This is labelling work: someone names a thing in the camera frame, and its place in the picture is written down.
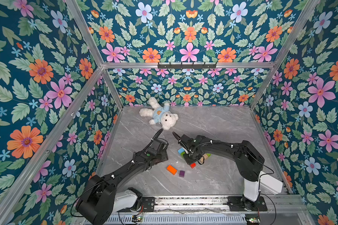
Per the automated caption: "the light blue block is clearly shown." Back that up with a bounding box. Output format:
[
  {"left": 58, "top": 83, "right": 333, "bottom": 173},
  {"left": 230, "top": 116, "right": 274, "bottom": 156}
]
[{"left": 178, "top": 148, "right": 185, "bottom": 154}]

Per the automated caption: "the orange block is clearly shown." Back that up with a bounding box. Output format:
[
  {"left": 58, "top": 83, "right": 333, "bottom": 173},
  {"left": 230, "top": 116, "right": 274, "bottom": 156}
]
[{"left": 166, "top": 165, "right": 177, "bottom": 175}]

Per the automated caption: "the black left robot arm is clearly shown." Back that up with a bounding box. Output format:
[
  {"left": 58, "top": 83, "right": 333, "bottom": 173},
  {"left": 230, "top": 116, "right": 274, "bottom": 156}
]
[{"left": 75, "top": 129, "right": 169, "bottom": 225}]

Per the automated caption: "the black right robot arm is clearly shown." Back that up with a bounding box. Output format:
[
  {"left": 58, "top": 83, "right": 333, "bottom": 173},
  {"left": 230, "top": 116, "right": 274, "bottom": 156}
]
[{"left": 172, "top": 132, "right": 283, "bottom": 211}]

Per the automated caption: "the purple cube block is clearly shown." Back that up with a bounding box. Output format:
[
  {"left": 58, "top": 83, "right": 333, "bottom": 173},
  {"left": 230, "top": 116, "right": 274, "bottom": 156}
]
[{"left": 179, "top": 170, "right": 185, "bottom": 178}]

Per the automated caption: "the white teddy bear blue shirt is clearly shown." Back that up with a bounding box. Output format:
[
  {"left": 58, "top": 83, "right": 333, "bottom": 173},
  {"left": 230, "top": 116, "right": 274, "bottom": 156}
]
[{"left": 139, "top": 97, "right": 179, "bottom": 130}]

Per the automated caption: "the left small circuit board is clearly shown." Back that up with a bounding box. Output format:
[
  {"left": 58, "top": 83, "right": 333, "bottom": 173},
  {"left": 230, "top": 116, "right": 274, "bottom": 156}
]
[{"left": 131, "top": 215, "right": 143, "bottom": 223}]

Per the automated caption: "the small circuit board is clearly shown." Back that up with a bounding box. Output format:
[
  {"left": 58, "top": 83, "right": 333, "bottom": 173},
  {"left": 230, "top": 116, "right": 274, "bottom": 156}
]
[
  {"left": 131, "top": 215, "right": 143, "bottom": 223},
  {"left": 245, "top": 215, "right": 261, "bottom": 225}
]

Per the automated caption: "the right small circuit board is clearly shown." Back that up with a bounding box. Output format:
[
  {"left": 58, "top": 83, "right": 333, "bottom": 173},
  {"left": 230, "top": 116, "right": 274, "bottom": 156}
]
[{"left": 245, "top": 215, "right": 261, "bottom": 225}]

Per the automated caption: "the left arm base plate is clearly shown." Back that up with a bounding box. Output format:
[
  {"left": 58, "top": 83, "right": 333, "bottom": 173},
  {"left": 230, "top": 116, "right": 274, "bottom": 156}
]
[{"left": 119, "top": 197, "right": 155, "bottom": 213}]

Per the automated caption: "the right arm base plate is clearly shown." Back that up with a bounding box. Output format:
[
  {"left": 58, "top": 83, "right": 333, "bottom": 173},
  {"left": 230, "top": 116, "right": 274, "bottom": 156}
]
[{"left": 227, "top": 196, "right": 268, "bottom": 212}]

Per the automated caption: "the white vented cable duct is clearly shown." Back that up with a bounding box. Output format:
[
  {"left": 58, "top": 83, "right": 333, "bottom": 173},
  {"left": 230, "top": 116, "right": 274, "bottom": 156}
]
[{"left": 104, "top": 214, "right": 247, "bottom": 225}]

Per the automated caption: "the black hook rail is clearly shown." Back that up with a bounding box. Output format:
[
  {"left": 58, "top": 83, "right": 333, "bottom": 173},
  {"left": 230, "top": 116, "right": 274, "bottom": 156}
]
[{"left": 157, "top": 62, "right": 217, "bottom": 70}]

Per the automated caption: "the aluminium front rail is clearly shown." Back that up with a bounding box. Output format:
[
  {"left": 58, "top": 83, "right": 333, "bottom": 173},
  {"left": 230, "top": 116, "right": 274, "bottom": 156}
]
[{"left": 143, "top": 194, "right": 309, "bottom": 215}]

